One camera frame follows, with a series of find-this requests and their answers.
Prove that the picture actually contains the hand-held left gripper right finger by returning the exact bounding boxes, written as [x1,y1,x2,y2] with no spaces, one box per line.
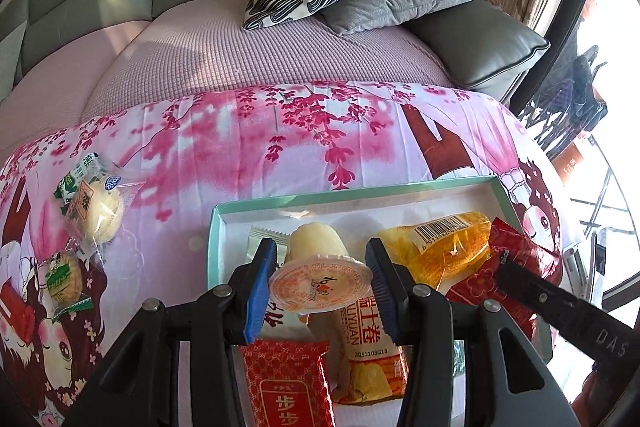
[364,237,561,427]

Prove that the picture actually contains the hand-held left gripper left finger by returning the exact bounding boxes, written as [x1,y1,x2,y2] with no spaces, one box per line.
[62,237,278,427]

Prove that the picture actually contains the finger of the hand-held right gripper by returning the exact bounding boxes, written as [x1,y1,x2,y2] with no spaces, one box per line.
[494,256,633,365]

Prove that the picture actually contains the white orange snack packet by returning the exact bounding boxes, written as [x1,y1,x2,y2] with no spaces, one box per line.
[257,302,313,343]

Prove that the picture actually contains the orange jelly cup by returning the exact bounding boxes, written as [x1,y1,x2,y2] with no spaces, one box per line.
[268,223,375,314]

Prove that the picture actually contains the orange packet with barcode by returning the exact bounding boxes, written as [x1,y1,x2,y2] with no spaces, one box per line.
[377,211,493,293]

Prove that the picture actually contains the red shiny snack packet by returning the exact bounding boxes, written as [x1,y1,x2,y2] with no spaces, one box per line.
[445,217,563,358]

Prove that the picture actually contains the white box with teal rim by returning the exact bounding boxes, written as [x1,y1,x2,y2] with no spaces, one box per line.
[206,175,556,427]

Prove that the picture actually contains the red patterned snack packet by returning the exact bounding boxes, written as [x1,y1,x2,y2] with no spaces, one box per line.
[240,339,336,427]

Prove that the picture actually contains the green white snack packet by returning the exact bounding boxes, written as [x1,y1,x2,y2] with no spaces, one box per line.
[451,338,468,380]

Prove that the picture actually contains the pale snack packet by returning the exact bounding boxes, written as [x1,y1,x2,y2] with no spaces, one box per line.
[248,227,291,258]

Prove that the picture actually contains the egg roll snack packet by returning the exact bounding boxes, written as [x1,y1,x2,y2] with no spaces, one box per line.
[307,292,408,405]

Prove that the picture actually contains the pink printed blanket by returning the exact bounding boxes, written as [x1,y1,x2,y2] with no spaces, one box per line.
[0,79,568,427]

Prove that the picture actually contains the brown box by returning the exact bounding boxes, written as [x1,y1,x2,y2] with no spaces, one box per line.
[555,142,587,185]

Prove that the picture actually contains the bun in clear packet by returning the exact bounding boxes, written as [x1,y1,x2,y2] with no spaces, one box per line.
[54,153,146,244]

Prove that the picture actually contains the small cake green label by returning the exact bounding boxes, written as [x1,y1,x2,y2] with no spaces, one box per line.
[39,249,95,323]

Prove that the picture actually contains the black metal rack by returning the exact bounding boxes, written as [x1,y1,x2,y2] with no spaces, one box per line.
[520,44,608,158]

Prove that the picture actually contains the pink sofa cover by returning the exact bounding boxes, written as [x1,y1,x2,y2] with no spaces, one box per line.
[0,2,453,158]

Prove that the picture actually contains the dark window frame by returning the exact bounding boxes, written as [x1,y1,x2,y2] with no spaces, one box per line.
[505,0,601,112]

